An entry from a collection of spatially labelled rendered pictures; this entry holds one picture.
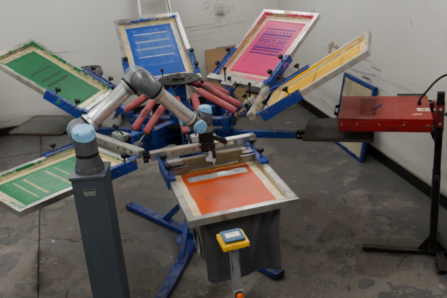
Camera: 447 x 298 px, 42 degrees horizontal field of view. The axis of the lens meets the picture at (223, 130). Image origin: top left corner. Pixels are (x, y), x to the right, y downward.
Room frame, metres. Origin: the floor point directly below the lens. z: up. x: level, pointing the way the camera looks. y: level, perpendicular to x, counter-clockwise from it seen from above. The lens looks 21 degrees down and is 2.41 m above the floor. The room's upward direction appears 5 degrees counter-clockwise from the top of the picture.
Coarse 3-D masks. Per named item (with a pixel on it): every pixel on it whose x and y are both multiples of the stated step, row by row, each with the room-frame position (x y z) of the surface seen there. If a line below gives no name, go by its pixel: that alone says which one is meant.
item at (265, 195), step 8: (224, 168) 3.19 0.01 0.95; (232, 168) 3.18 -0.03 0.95; (248, 168) 3.16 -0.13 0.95; (224, 176) 3.08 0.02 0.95; (232, 176) 3.07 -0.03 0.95; (248, 176) 3.05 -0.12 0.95; (256, 176) 3.04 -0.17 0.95; (256, 184) 2.94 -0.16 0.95; (264, 192) 2.83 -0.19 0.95; (240, 200) 2.76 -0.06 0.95; (248, 200) 2.76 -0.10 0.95; (256, 200) 2.75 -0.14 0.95; (264, 200) 2.74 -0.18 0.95
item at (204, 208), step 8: (184, 176) 3.12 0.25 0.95; (192, 176) 3.11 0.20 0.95; (192, 184) 3.01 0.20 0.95; (192, 192) 2.90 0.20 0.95; (200, 200) 2.80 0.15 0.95; (224, 200) 2.78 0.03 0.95; (232, 200) 2.77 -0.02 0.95; (200, 208) 2.71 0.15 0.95; (208, 208) 2.71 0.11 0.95; (216, 208) 2.70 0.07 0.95; (224, 208) 2.69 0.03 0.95
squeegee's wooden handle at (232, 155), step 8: (216, 152) 3.19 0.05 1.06; (224, 152) 3.19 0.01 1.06; (232, 152) 3.20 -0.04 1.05; (240, 152) 3.21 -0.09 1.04; (184, 160) 3.12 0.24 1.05; (192, 160) 3.13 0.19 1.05; (200, 160) 3.15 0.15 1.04; (216, 160) 3.17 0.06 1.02; (224, 160) 3.18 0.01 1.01; (232, 160) 3.19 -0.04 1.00; (192, 168) 3.13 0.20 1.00
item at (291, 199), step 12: (192, 156) 3.33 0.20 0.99; (264, 168) 3.07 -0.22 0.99; (276, 180) 2.90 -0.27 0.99; (180, 192) 2.85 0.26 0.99; (288, 192) 2.74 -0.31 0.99; (180, 204) 2.71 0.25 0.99; (252, 204) 2.64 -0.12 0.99; (264, 204) 2.63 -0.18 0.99; (276, 204) 2.64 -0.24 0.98; (288, 204) 2.65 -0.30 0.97; (192, 216) 2.57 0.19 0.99; (204, 216) 2.56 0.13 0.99; (216, 216) 2.56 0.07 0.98; (228, 216) 2.58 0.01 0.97; (240, 216) 2.59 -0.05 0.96
